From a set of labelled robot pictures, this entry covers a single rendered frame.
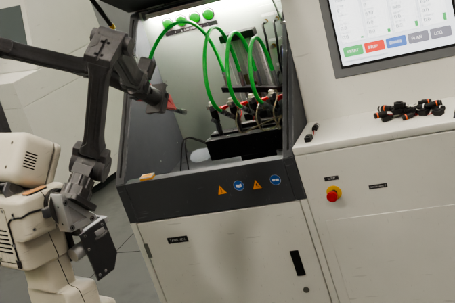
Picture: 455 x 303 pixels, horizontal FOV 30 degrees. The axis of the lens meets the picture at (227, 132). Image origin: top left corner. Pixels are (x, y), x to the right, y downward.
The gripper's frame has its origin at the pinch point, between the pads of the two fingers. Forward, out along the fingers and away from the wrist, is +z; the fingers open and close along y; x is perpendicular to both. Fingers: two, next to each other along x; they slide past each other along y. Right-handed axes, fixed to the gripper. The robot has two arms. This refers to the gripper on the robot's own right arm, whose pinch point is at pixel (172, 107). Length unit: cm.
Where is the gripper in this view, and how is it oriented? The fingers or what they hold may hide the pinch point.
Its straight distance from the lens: 286.0
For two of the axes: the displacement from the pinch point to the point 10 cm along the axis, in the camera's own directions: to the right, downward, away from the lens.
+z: 6.0, 3.4, 7.2
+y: 1.7, -9.4, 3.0
